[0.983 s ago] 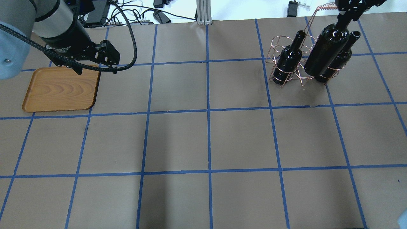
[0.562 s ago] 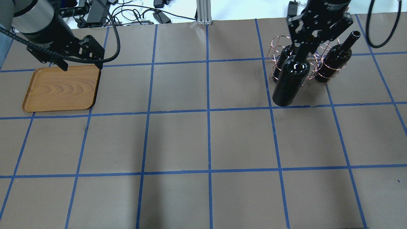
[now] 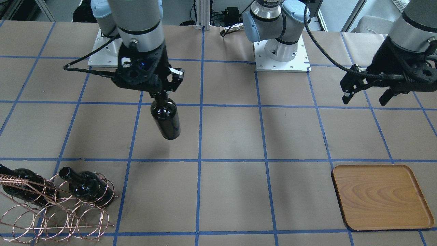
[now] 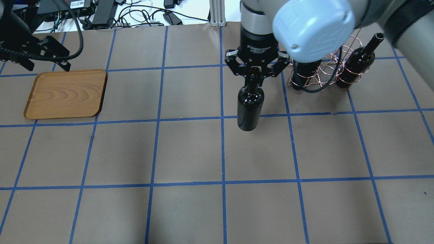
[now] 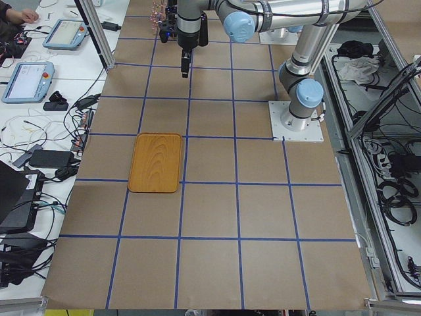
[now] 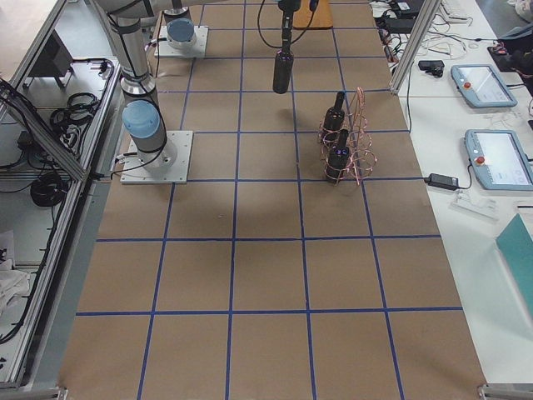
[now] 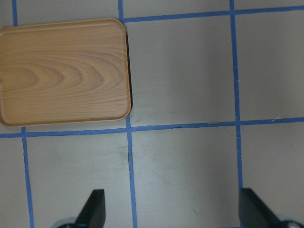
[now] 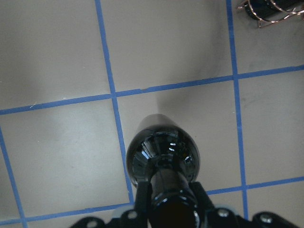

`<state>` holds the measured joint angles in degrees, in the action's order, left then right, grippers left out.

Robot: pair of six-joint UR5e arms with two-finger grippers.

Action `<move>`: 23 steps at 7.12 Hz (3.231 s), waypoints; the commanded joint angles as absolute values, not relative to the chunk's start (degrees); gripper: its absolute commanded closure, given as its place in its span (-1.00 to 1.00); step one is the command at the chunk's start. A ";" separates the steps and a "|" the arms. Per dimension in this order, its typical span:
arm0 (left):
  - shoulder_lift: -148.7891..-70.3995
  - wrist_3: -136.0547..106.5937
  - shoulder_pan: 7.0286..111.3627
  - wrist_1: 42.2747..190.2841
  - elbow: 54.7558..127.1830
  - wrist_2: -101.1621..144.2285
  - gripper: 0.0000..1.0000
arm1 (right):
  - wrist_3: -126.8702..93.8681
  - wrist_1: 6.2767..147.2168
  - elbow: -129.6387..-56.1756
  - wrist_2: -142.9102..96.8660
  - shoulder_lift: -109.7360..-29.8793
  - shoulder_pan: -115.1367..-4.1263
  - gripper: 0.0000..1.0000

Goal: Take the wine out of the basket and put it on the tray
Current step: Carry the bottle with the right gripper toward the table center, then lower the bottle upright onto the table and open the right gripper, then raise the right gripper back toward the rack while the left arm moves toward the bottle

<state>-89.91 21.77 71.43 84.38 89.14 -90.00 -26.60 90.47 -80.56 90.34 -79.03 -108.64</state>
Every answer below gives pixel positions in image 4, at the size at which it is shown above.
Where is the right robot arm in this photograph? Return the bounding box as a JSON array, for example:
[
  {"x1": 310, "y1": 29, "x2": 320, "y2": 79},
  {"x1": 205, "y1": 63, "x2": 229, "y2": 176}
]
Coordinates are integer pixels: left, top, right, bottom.
[{"x1": 226, "y1": 0, "x2": 433, "y2": 88}]

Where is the black electronics box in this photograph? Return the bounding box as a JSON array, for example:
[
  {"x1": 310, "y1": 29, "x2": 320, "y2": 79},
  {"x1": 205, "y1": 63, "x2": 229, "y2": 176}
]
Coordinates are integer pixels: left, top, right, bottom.
[{"x1": 37, "y1": 0, "x2": 118, "y2": 29}]

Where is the dark wine bottle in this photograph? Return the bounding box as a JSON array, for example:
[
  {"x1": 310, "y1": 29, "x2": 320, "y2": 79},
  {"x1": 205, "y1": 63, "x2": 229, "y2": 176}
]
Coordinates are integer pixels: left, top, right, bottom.
[
  {"x1": 335, "y1": 33, "x2": 384, "y2": 89},
  {"x1": 237, "y1": 67, "x2": 264, "y2": 131},
  {"x1": 291, "y1": 60, "x2": 322, "y2": 90}
]

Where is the aluminium frame post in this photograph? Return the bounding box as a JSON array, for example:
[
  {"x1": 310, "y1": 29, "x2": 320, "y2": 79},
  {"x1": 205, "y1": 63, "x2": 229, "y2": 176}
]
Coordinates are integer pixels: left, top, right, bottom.
[{"x1": 209, "y1": 0, "x2": 226, "y2": 27}]

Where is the copper wire bottle basket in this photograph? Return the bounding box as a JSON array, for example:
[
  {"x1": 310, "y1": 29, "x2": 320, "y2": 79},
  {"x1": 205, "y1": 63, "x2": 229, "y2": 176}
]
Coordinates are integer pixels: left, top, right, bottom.
[{"x1": 286, "y1": 29, "x2": 363, "y2": 93}]

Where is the wooden tray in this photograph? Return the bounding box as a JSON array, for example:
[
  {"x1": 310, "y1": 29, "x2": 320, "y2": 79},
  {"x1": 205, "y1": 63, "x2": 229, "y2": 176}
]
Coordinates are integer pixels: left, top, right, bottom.
[{"x1": 23, "y1": 68, "x2": 107, "y2": 120}]

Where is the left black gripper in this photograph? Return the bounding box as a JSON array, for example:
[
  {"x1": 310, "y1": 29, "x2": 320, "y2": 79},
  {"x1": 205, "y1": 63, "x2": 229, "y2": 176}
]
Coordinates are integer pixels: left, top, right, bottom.
[{"x1": 1, "y1": 36, "x2": 71, "y2": 72}]

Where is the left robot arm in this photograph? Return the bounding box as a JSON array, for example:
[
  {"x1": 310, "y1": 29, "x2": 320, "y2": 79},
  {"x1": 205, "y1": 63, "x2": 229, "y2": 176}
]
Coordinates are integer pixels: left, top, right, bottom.
[{"x1": 0, "y1": 0, "x2": 71, "y2": 72}]

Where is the black power adapter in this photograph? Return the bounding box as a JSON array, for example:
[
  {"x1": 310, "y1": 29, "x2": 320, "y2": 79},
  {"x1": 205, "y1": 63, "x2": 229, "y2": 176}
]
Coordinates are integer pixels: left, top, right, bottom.
[{"x1": 163, "y1": 12, "x2": 183, "y2": 26}]

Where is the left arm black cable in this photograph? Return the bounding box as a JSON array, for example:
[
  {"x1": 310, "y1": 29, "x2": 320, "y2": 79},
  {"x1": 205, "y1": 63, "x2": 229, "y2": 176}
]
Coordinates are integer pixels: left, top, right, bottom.
[{"x1": 0, "y1": 0, "x2": 84, "y2": 63}]

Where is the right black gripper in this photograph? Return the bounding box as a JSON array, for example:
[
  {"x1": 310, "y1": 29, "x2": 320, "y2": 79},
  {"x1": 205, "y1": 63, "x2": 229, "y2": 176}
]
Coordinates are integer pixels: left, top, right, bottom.
[{"x1": 224, "y1": 30, "x2": 291, "y2": 79}]

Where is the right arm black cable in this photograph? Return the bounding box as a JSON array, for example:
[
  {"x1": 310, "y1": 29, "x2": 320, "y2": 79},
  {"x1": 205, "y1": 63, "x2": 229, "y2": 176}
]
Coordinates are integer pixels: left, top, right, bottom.
[{"x1": 295, "y1": 63, "x2": 343, "y2": 93}]

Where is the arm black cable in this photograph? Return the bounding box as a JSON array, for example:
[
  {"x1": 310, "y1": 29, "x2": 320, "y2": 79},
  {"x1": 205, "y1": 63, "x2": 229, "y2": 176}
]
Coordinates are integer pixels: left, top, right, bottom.
[
  {"x1": 0, "y1": 0, "x2": 84, "y2": 63},
  {"x1": 295, "y1": 63, "x2": 343, "y2": 93}
]

